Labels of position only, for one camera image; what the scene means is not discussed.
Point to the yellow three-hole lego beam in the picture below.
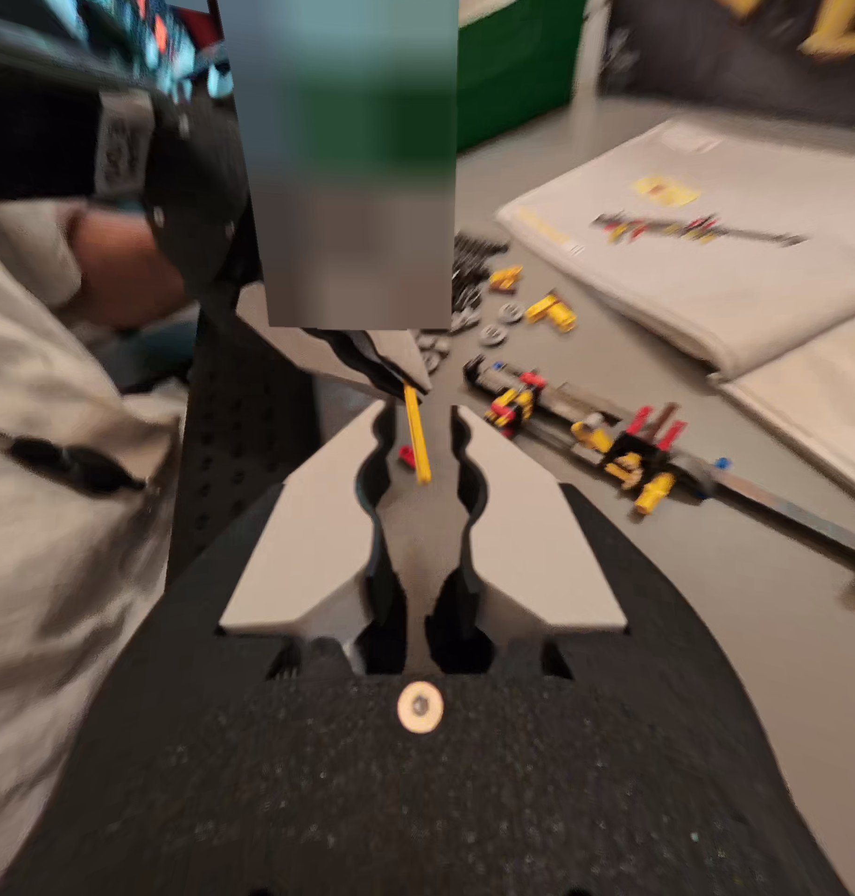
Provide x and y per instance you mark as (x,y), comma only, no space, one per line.
(506,278)

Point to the black perforated panel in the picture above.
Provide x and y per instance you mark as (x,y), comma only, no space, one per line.
(245,434)

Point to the grey lego wheel hub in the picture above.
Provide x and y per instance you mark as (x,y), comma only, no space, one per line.
(431,360)
(511,313)
(466,320)
(494,334)

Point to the grey lego beam assembly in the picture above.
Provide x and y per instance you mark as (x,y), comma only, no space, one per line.
(609,448)

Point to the lego instruction booklet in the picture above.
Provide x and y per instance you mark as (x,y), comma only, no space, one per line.
(714,280)

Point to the yellow angled technic beams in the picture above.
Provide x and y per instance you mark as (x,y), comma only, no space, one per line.
(543,308)

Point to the person's left forearm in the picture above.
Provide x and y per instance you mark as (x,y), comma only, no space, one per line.
(119,273)

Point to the pile of black grey beams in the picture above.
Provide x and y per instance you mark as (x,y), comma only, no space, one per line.
(469,269)

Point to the long yellow lego axle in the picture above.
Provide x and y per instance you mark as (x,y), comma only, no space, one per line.
(417,434)

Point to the red lego bush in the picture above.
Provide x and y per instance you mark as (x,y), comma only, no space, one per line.
(406,457)

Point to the green storage bin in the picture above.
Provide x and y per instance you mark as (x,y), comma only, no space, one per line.
(511,70)

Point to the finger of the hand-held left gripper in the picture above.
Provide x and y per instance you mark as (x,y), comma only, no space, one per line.
(406,353)
(287,346)

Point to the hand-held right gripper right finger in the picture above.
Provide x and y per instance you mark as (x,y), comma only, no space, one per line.
(546,553)

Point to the lego set box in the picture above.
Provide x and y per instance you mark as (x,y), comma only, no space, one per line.
(714,56)

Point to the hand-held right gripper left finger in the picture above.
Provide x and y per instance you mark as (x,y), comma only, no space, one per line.
(294,553)

